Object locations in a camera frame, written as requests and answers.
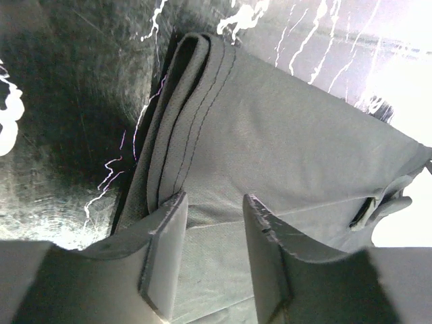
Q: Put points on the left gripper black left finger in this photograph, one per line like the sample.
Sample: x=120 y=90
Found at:
x=129 y=277

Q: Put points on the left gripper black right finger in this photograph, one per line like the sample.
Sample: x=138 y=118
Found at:
x=297 y=279

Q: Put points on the black t shirt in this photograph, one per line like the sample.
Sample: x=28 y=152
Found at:
x=227 y=124

